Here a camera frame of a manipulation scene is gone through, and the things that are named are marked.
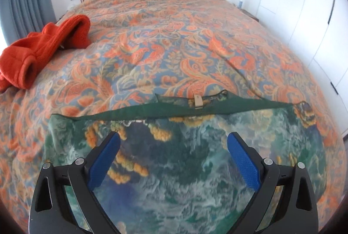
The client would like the green landscape print jacket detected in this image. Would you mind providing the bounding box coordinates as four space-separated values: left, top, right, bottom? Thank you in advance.
44 91 327 233

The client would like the red fleece garment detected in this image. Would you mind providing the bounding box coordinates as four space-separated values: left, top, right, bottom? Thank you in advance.
1 15 90 92

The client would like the orange floral bed quilt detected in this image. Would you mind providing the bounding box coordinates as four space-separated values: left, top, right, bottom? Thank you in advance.
1 0 346 232

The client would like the wooden nightstand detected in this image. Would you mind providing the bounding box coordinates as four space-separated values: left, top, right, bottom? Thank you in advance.
241 9 259 22

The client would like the grey blue curtain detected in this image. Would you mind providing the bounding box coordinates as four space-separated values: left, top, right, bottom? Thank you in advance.
1 0 56 45

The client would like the white wardrobe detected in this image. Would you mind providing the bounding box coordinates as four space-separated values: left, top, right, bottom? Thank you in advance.
255 0 348 104

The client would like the plastic water bottle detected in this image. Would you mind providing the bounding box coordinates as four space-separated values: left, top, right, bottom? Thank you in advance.
238 0 244 9

